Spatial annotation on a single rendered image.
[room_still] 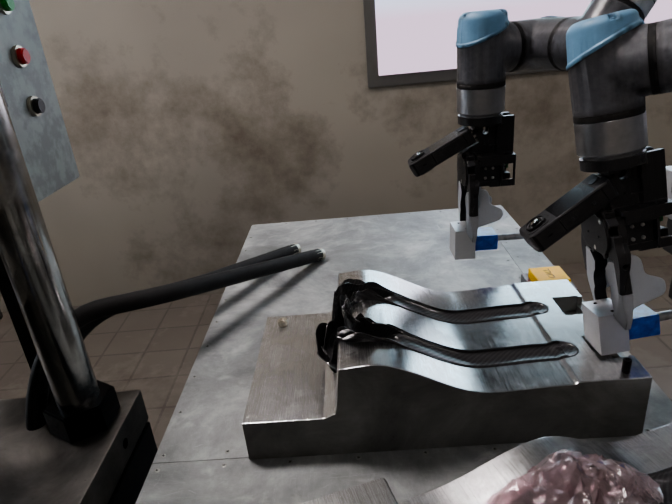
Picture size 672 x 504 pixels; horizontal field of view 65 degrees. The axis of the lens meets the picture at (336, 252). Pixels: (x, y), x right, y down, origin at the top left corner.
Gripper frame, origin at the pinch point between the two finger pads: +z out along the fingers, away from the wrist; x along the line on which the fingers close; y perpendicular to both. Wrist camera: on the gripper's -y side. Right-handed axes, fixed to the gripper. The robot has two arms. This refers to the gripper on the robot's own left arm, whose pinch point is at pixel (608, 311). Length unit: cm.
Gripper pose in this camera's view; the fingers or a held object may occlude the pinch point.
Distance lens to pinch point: 76.9
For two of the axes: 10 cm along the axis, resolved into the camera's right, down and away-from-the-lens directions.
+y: 9.7, -2.1, -0.9
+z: 2.2, 9.4, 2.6
